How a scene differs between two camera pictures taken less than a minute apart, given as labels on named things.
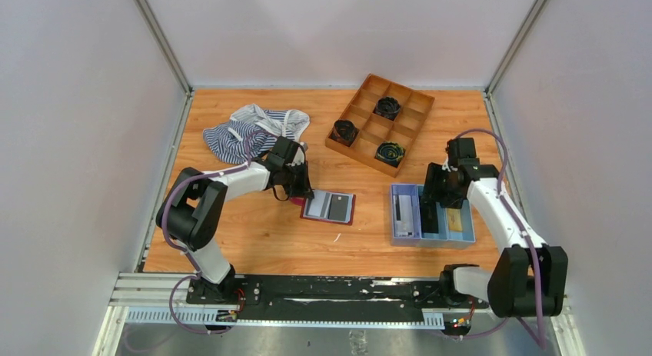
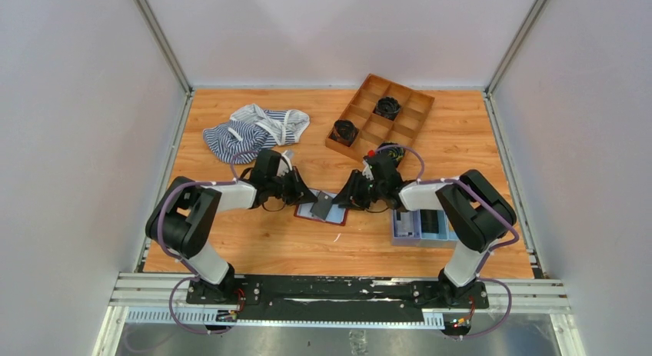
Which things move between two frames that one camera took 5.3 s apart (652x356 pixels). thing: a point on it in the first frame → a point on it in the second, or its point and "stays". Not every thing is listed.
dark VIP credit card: x=429 y=217 stays
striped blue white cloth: x=251 y=130 stays
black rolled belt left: x=344 y=131 stays
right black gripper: x=435 y=194 → x=356 y=188
